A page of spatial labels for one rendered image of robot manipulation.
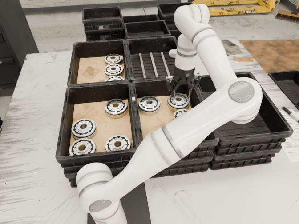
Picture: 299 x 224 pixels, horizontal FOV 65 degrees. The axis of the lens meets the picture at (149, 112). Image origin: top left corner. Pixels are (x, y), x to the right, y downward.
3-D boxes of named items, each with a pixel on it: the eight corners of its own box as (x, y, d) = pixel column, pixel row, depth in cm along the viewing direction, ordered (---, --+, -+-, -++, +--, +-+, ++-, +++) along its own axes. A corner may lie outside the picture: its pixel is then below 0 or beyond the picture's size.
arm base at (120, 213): (127, 238, 77) (119, 218, 65) (99, 240, 77) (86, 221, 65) (127, 210, 84) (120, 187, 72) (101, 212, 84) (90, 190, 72)
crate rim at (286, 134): (292, 137, 91) (296, 133, 90) (219, 145, 88) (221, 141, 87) (248, 74, 119) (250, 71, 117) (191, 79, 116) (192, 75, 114)
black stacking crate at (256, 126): (282, 150, 98) (294, 134, 90) (214, 158, 95) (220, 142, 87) (243, 89, 125) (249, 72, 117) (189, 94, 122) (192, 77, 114)
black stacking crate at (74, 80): (131, 99, 120) (130, 82, 111) (72, 104, 117) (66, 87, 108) (126, 56, 147) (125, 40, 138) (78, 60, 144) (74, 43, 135)
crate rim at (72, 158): (140, 154, 85) (140, 150, 84) (56, 164, 82) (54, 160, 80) (131, 85, 113) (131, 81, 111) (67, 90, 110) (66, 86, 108)
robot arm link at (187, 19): (173, 1, 69) (191, 34, 62) (200, -2, 71) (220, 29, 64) (169, 21, 75) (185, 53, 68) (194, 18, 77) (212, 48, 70)
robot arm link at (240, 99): (273, 94, 49) (171, 157, 51) (267, 111, 58) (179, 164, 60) (245, 65, 54) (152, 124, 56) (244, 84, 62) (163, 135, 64)
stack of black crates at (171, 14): (186, 38, 295) (191, 2, 263) (193, 51, 275) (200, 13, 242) (155, 41, 290) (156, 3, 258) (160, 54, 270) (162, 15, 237)
